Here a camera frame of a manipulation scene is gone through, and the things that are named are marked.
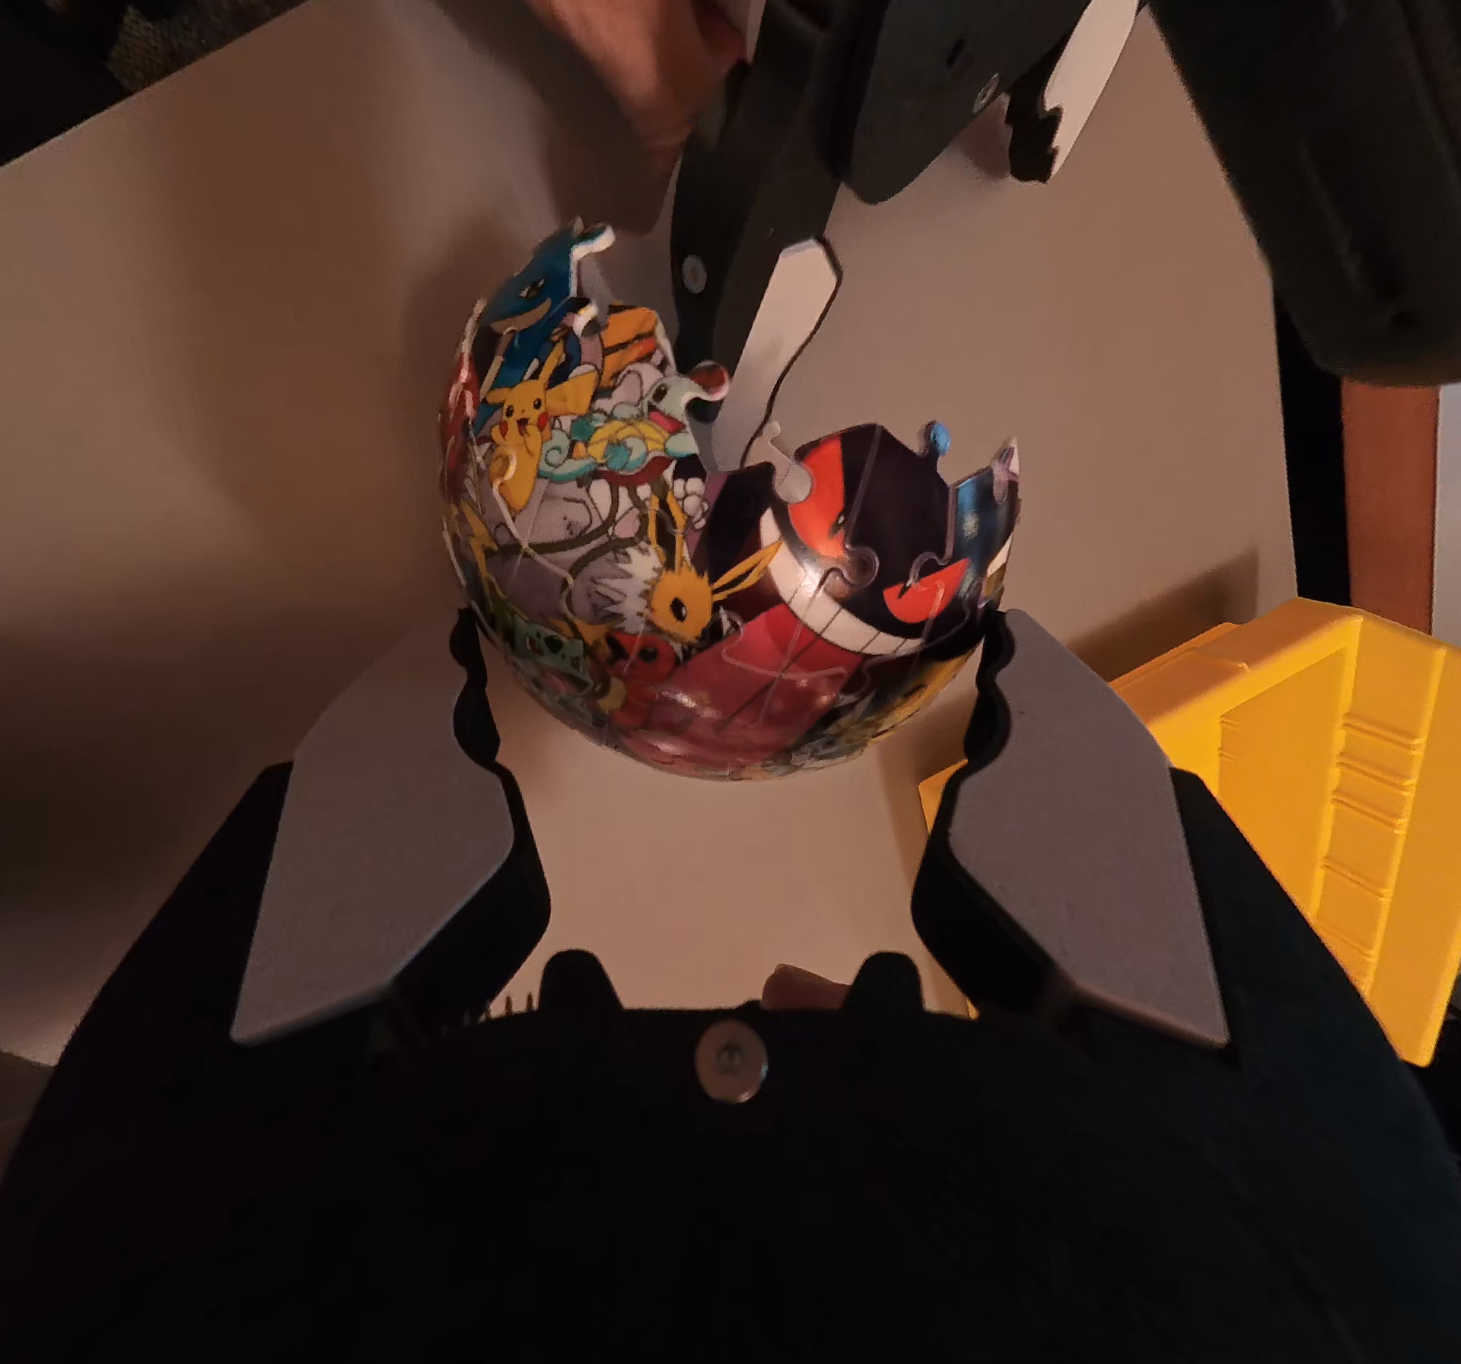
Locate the yellow plastic bin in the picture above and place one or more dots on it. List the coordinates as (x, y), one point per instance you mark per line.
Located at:
(1313, 795)

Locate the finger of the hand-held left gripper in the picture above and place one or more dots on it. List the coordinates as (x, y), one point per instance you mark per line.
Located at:
(788, 303)
(1096, 64)

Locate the brown wooden post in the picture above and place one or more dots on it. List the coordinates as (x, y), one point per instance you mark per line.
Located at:
(1387, 497)

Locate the person's right hand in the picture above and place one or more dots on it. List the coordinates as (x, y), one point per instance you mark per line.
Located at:
(805, 989)

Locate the colourful cartoon puzzle ball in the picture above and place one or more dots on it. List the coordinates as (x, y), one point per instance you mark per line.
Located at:
(639, 589)

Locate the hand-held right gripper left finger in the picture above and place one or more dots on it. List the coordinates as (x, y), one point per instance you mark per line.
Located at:
(383, 851)

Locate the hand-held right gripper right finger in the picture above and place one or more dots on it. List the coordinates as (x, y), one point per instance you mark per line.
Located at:
(1090, 851)

